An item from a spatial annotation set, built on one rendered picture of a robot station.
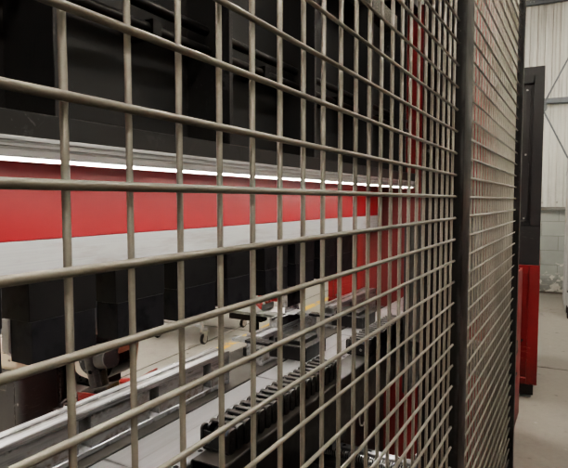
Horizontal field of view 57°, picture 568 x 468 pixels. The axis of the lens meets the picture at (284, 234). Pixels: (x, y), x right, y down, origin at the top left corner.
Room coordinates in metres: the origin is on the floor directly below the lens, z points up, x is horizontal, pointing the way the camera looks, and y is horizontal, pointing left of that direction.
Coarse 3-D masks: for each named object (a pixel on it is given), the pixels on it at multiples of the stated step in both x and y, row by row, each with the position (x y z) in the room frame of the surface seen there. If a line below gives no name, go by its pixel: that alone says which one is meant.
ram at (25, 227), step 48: (0, 192) 0.88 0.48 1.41; (48, 192) 0.97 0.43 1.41; (96, 192) 1.06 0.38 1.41; (144, 192) 1.18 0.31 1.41; (0, 240) 0.88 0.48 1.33; (48, 240) 0.96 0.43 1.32; (96, 240) 1.06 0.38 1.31; (144, 240) 1.17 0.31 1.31; (192, 240) 1.32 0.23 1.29; (240, 240) 1.51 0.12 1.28
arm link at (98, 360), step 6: (102, 354) 1.55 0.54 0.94; (108, 354) 1.56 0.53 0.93; (114, 354) 1.57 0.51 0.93; (96, 360) 1.56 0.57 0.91; (102, 360) 1.54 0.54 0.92; (108, 360) 1.55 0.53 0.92; (114, 360) 1.57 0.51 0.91; (96, 366) 1.57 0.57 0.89; (102, 366) 1.55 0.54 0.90; (108, 366) 1.55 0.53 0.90; (114, 366) 1.56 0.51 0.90
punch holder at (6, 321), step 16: (16, 288) 0.94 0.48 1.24; (32, 288) 0.93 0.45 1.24; (48, 288) 0.96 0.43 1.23; (80, 288) 1.02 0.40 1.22; (16, 304) 0.94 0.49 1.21; (32, 304) 0.93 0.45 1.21; (48, 304) 0.96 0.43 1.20; (80, 304) 1.02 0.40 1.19; (96, 304) 1.05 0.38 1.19; (16, 320) 0.95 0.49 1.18; (32, 320) 0.93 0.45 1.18; (48, 320) 0.96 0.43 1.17; (64, 320) 0.99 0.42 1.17; (80, 320) 1.02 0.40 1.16; (16, 336) 0.95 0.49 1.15; (32, 336) 0.93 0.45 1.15; (48, 336) 0.96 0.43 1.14; (64, 336) 0.99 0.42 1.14; (80, 336) 1.02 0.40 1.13; (16, 352) 0.95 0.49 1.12; (32, 352) 0.93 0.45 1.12; (48, 352) 0.96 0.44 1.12; (64, 352) 0.99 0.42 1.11
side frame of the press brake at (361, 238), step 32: (416, 32) 2.50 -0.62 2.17; (416, 64) 2.50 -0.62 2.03; (416, 96) 2.50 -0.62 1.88; (480, 160) 2.36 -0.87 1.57; (384, 224) 2.57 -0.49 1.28; (384, 256) 2.57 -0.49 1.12; (384, 288) 2.57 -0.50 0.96; (480, 384) 2.35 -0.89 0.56; (384, 416) 2.57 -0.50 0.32; (416, 416) 2.49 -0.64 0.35; (416, 448) 2.49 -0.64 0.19
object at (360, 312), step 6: (348, 306) 1.77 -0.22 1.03; (306, 312) 1.82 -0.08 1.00; (312, 312) 1.82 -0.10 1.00; (336, 312) 1.71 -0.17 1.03; (360, 312) 1.69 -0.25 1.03; (372, 312) 1.74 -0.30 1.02; (342, 318) 1.69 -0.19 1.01; (348, 318) 1.68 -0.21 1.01; (360, 318) 1.66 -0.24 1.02; (372, 318) 1.73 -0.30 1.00; (336, 324) 1.70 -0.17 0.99; (342, 324) 1.69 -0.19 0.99; (348, 324) 1.68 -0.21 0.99; (360, 324) 1.66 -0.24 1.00
